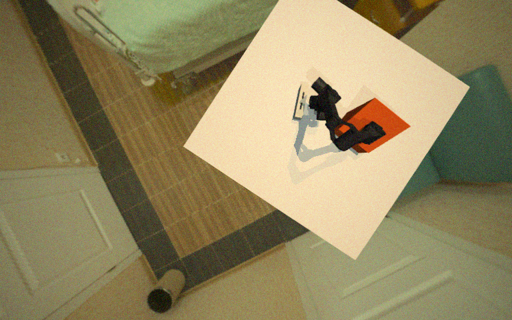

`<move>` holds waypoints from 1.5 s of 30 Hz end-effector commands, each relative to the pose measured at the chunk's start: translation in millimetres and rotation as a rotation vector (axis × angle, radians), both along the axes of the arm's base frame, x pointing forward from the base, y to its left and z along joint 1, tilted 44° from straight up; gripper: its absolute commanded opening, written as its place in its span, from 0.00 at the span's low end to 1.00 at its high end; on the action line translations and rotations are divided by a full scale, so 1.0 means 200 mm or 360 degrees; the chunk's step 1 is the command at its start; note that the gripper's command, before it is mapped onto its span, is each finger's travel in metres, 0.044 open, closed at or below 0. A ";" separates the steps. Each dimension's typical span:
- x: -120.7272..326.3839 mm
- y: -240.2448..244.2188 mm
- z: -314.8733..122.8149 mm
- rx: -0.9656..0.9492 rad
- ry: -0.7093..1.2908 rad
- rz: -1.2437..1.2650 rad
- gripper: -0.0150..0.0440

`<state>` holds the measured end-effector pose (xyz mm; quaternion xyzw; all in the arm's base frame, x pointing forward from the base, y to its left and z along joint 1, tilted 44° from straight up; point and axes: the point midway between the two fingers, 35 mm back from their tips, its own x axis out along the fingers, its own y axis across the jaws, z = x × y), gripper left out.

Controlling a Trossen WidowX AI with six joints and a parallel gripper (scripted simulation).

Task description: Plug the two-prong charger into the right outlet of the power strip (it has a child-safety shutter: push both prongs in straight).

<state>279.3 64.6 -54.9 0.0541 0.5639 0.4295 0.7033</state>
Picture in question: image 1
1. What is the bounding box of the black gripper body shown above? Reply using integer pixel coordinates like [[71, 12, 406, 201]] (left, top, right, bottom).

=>
[[317, 107, 326, 121]]

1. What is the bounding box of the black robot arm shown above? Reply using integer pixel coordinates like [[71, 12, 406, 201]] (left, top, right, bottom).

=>
[[309, 77, 386, 151]]

